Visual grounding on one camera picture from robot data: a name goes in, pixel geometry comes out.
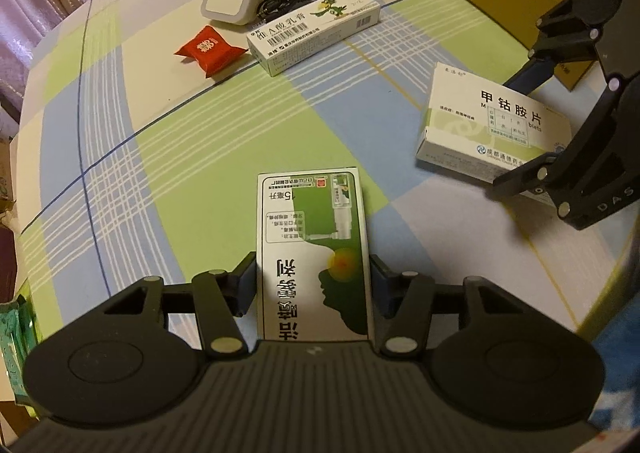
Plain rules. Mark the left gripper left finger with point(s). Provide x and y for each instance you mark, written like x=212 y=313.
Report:
x=220 y=297

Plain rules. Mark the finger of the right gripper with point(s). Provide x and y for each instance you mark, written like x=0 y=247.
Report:
x=535 y=172
x=568 y=33

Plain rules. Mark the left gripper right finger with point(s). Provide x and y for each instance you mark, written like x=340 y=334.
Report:
x=404 y=301

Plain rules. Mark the green white spray box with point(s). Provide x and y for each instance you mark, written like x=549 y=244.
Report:
x=313 y=272

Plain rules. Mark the white medicine tablet box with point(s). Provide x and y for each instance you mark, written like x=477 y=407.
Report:
x=483 y=130

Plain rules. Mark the checked tablecloth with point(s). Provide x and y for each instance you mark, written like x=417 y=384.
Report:
x=131 y=162

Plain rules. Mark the green tissue pack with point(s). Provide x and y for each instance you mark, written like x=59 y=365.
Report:
x=18 y=337

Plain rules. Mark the red snack packet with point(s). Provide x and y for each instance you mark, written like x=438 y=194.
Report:
x=211 y=51

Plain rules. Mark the long white ointment box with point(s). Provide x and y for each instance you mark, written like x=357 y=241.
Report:
x=293 y=37

